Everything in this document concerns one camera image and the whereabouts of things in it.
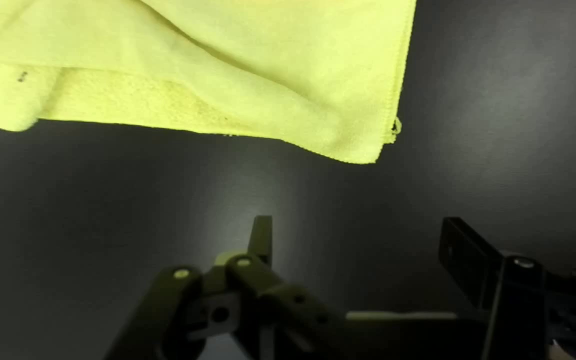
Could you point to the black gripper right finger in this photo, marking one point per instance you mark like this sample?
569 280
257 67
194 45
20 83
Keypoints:
526 307

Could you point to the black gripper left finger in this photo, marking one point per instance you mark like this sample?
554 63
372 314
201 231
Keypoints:
240 297

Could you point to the yellow towel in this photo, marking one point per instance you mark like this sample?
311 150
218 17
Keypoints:
318 74

